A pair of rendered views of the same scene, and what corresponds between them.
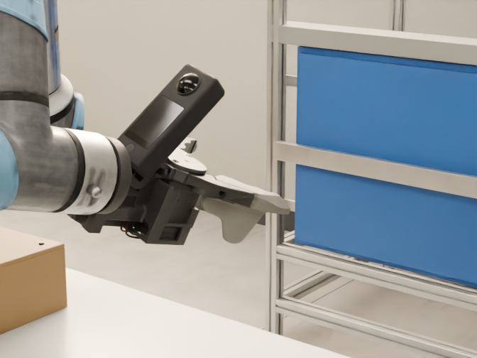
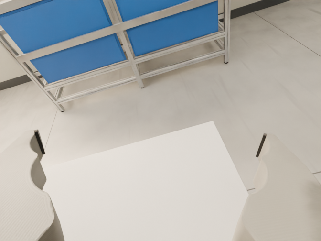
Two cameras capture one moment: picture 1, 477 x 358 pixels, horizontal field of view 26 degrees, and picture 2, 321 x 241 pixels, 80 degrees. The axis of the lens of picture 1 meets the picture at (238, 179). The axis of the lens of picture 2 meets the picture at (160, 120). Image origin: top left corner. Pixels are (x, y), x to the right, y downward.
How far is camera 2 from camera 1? 0.99 m
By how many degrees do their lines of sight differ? 41
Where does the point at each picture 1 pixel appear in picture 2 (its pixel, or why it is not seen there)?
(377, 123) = (47, 31)
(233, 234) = not seen: outside the picture
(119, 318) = not seen: hidden behind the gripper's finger
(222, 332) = (102, 165)
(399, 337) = (96, 89)
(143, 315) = (54, 186)
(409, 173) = (69, 42)
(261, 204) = (311, 187)
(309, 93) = (14, 33)
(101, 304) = not seen: hidden behind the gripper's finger
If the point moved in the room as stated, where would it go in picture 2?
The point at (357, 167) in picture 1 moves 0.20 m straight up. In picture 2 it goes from (51, 50) to (32, 23)
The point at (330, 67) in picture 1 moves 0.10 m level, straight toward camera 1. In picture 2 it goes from (13, 18) to (16, 20)
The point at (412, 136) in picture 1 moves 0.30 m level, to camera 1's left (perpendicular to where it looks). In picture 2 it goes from (61, 30) to (23, 51)
